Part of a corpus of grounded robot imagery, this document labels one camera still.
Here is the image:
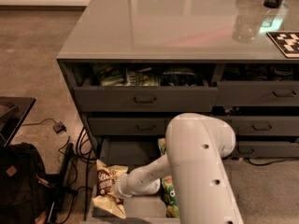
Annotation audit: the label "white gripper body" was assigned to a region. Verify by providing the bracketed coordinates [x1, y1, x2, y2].
[114, 174, 136, 199]

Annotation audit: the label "brown sea salt chip bag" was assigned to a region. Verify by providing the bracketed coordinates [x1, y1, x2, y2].
[93, 160, 128, 219]

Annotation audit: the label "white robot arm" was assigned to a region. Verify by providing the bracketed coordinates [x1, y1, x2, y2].
[114, 113, 244, 224]

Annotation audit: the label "grey bottom left drawer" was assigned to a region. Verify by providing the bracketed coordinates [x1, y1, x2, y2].
[79, 137, 205, 224]

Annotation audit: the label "grey drawer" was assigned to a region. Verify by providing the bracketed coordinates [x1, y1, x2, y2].
[73, 63, 219, 113]
[79, 137, 205, 224]
[216, 63, 299, 106]
[214, 106, 299, 137]
[231, 141, 299, 158]
[88, 117, 171, 136]

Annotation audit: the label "green dang bag front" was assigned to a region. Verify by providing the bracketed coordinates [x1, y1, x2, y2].
[162, 175, 179, 218]

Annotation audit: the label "green dang bag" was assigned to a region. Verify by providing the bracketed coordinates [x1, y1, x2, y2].
[158, 138, 166, 155]
[162, 175, 179, 218]

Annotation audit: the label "green dang bag back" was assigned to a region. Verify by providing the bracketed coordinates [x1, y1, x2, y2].
[158, 138, 166, 155]

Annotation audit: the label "grey middle left drawer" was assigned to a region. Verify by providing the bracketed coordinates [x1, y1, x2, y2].
[88, 117, 171, 136]

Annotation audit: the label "grey top left drawer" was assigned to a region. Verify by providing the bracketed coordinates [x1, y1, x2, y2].
[73, 63, 219, 113]

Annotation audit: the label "green snack bags in drawer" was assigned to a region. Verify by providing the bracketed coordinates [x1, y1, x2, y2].
[93, 63, 203, 87]

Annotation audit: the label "grey bottom right drawer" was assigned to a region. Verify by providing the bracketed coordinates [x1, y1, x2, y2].
[231, 141, 299, 158]

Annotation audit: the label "grey counter cabinet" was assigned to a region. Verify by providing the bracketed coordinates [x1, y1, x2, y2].
[57, 0, 299, 162]

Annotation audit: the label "grey middle right drawer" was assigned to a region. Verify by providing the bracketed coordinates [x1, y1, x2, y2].
[214, 106, 299, 137]

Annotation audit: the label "grey top right drawer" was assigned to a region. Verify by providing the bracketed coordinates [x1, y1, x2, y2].
[216, 63, 299, 106]

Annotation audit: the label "black power adapter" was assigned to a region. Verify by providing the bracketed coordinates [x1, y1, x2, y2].
[52, 121, 66, 133]

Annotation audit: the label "black backpack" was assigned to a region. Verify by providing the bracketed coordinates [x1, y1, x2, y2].
[0, 143, 49, 224]

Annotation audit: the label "black side table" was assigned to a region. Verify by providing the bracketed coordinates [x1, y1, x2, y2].
[0, 96, 36, 147]

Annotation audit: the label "black white marker tag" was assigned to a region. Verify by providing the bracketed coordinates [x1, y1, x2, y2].
[266, 31, 299, 58]

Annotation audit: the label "black floor cables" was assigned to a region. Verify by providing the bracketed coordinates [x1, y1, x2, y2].
[21, 118, 98, 224]

